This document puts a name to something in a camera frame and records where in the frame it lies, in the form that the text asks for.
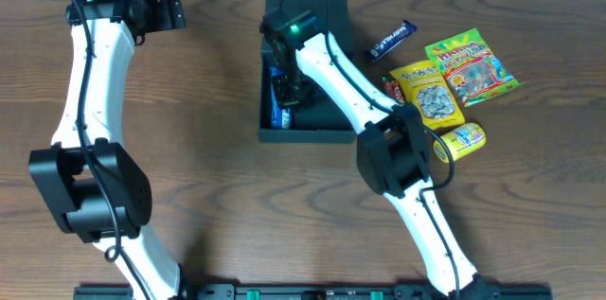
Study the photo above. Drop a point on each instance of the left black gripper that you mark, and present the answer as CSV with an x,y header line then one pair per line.
x,y
168,8

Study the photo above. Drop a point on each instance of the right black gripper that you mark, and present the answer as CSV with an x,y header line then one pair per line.
x,y
288,98

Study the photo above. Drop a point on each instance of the blue Oreo cookie pack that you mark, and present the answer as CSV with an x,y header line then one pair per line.
x,y
280,117

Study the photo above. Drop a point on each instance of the yellow sunflower seed bag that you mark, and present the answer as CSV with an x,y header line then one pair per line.
x,y
423,85

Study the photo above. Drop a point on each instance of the green Haribo gummy bag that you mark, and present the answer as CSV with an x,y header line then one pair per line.
x,y
470,67

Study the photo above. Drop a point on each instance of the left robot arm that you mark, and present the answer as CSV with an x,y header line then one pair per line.
x,y
91,185

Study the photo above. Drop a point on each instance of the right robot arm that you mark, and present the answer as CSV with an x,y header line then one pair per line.
x,y
393,156

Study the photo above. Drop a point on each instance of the red green KitKat bar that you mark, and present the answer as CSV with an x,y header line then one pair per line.
x,y
393,90

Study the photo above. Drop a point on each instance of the dark blue Dairy Milk bar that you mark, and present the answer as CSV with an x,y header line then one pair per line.
x,y
380,49

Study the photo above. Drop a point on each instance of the yellow plastic candy canister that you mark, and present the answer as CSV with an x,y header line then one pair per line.
x,y
460,142

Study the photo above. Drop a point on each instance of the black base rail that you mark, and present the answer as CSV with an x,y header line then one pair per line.
x,y
406,291

